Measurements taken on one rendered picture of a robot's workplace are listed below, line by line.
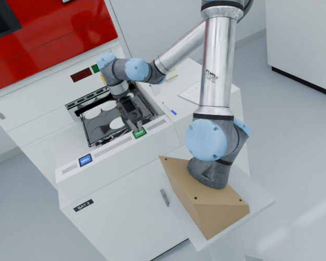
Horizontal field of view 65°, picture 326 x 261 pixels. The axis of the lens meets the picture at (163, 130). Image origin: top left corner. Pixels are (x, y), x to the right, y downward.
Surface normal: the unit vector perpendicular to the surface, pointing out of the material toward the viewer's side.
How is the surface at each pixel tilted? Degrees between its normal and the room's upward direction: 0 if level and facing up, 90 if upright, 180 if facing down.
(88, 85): 90
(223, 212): 90
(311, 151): 0
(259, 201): 0
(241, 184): 0
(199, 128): 59
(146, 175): 90
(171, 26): 90
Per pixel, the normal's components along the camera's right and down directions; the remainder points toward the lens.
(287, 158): -0.28, -0.74
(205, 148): -0.56, 0.18
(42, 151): 0.38, 0.50
